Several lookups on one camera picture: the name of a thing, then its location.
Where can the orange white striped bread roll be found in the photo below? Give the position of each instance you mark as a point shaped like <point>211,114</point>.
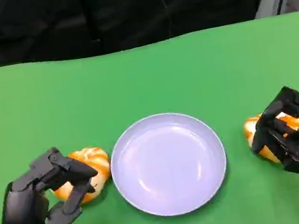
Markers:
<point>251,129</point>
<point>97,161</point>

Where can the black backdrop curtain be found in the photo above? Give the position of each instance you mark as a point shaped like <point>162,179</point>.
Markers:
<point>65,19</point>

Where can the lilac plate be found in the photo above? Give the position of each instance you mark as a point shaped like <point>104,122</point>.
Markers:
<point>170,166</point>

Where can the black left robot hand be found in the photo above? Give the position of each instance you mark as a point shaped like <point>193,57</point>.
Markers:
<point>19,208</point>

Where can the green table cloth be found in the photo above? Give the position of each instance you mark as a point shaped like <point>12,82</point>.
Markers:
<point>145,84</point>

